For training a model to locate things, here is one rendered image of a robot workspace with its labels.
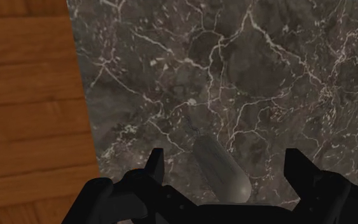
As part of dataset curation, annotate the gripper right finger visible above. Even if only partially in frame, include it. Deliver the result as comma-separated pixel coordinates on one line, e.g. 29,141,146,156
283,148,358,224

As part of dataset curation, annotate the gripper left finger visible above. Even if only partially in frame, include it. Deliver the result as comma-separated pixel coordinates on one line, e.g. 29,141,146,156
61,148,198,224

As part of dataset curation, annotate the grey cylindrical bottle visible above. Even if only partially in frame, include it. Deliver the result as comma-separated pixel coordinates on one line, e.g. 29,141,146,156
193,134,253,204

